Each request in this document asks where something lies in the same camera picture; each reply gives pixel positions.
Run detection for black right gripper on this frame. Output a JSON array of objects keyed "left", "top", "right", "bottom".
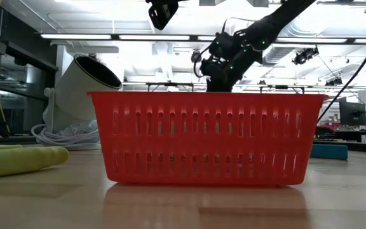
[{"left": 200, "top": 58, "right": 244, "bottom": 94}]

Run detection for blue rectangular eraser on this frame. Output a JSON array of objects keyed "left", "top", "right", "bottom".
[{"left": 309, "top": 143, "right": 349, "bottom": 161}]

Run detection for green-handled pliers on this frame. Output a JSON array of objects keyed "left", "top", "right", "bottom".
[{"left": 0, "top": 144, "right": 71, "bottom": 179}]

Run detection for red slotted plastic basket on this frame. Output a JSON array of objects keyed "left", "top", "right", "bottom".
[{"left": 86, "top": 91, "right": 329, "bottom": 187}]

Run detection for black ceiling track light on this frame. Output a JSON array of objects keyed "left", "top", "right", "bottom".
[
  {"left": 325, "top": 75, "right": 344, "bottom": 87},
  {"left": 291, "top": 45, "right": 320, "bottom": 66}
]

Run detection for black overhead light beam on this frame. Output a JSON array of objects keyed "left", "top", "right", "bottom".
[{"left": 35, "top": 31, "right": 366, "bottom": 46}]

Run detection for small red background object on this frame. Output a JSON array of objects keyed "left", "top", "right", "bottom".
[{"left": 316, "top": 123, "right": 336, "bottom": 135}]

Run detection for white printed sign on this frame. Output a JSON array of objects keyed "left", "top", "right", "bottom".
[{"left": 327, "top": 103, "right": 341, "bottom": 125}]

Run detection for black computer monitor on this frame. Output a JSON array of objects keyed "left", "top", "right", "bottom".
[{"left": 338, "top": 96, "right": 366, "bottom": 127}]

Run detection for black background desk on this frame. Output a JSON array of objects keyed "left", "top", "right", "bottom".
[{"left": 315, "top": 129, "right": 366, "bottom": 143}]

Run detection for white cylindrical desk lamp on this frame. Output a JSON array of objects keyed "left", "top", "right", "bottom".
[{"left": 43, "top": 53, "right": 123, "bottom": 134}]

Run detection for black overhead camera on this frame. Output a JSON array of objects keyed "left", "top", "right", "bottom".
[{"left": 191, "top": 50, "right": 203, "bottom": 64}]

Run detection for silver ventilation duct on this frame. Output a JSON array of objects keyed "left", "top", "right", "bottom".
[{"left": 262, "top": 44, "right": 298, "bottom": 66}]

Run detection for white coiled lamp cable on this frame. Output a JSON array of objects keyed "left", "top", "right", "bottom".
[{"left": 30, "top": 120, "right": 103, "bottom": 151}]

